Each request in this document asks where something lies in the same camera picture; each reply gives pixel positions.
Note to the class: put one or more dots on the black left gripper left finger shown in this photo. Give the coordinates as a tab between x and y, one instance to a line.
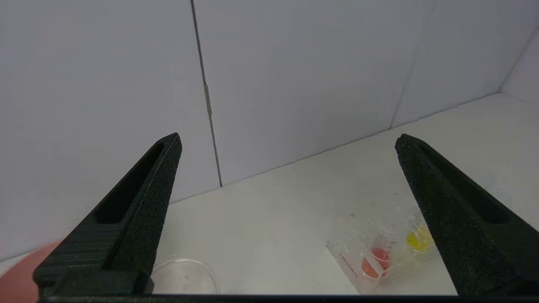
134	219

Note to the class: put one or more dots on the clear glass beaker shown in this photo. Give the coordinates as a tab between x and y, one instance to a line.
185	277

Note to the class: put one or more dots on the pink plastic bowl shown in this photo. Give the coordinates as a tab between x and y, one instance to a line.
19	277

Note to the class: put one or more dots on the red pigment test tube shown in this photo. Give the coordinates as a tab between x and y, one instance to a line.
379	256

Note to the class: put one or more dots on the clear acrylic test tube rack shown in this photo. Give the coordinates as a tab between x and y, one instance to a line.
349	261

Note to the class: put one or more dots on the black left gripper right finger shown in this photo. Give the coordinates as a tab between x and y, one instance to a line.
459	227

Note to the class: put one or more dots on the yellow pigment test tube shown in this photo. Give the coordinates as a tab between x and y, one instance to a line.
417	240

